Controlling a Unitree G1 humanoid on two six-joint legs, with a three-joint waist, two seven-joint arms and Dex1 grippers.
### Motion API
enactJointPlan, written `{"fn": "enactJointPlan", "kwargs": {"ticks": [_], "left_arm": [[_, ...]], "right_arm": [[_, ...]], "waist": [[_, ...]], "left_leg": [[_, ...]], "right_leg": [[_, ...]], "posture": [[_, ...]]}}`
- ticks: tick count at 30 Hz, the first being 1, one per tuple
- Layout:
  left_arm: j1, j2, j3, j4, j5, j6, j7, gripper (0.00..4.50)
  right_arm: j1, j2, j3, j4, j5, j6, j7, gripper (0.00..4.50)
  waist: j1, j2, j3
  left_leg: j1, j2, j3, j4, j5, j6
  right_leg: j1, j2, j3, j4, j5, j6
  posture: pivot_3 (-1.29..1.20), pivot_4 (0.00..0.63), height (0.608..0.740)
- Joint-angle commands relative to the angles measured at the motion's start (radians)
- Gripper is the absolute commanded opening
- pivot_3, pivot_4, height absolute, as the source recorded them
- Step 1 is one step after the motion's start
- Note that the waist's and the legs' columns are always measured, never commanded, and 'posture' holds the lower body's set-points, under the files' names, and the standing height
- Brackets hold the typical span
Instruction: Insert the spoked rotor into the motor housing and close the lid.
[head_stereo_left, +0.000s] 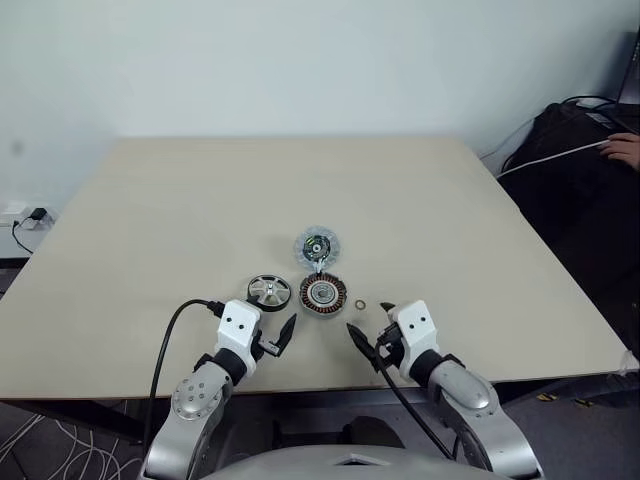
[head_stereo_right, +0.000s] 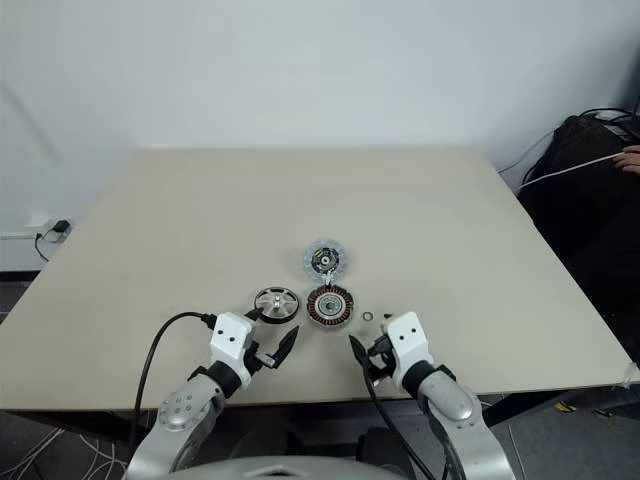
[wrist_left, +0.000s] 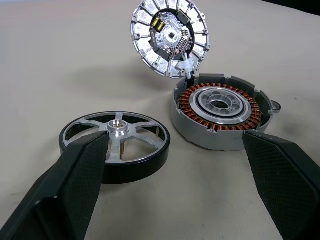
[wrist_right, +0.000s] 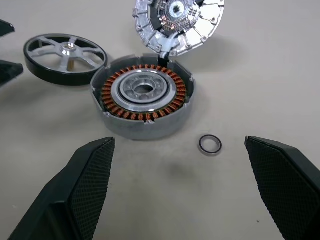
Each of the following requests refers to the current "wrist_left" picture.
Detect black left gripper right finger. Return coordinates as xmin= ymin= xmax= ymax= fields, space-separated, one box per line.
xmin=241 ymin=130 xmax=320 ymax=240

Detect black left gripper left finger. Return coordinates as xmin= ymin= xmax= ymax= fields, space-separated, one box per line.
xmin=0 ymin=130 xmax=111 ymax=240

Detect black ring silver spoked rotor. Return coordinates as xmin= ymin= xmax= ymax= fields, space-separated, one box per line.
xmin=58 ymin=110 xmax=172 ymax=185

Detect grey motor housing copper windings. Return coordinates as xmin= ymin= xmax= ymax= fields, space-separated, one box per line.
xmin=170 ymin=72 xmax=283 ymax=152

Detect round cover with circuit board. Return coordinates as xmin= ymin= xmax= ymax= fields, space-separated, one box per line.
xmin=129 ymin=0 xmax=213 ymax=80

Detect white plastic connector bracket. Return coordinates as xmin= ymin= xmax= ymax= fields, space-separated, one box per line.
xmin=174 ymin=53 xmax=198 ymax=81

